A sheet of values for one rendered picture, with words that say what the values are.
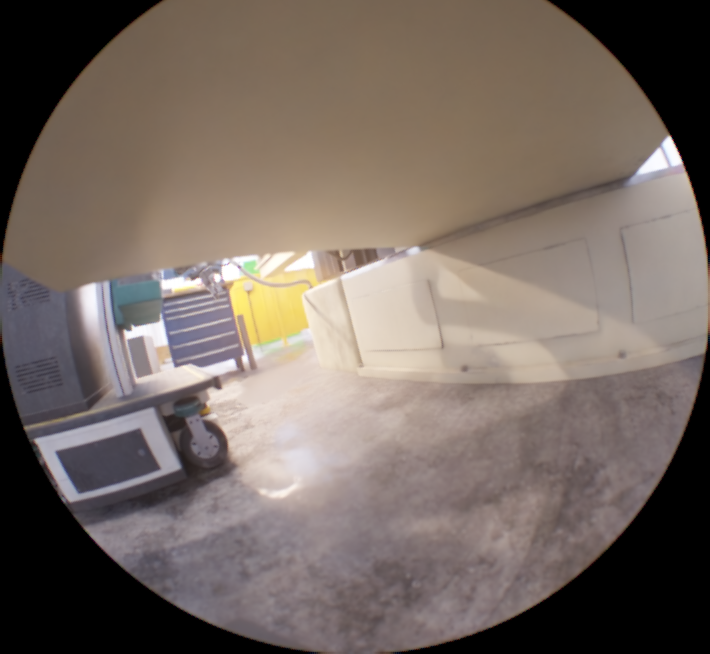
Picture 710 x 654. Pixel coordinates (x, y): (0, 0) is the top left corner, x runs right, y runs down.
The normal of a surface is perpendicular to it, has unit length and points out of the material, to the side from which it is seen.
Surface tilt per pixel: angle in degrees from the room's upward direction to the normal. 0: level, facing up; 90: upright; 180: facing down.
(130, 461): 90
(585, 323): 90
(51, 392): 90
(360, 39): 180
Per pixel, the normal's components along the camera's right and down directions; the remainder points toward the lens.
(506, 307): -0.73, 0.18
